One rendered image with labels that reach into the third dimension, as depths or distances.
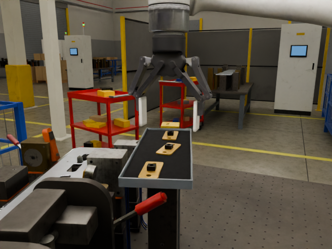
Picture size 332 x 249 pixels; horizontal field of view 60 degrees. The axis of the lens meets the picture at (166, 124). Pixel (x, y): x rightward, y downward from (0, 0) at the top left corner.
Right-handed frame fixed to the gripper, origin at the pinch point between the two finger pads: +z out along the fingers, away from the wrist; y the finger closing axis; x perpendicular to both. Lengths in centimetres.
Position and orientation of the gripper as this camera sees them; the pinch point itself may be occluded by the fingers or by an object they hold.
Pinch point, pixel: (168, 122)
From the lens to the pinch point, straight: 69.0
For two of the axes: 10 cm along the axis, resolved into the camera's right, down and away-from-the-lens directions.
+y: -9.3, -0.9, 3.5
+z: 0.0, 9.7, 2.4
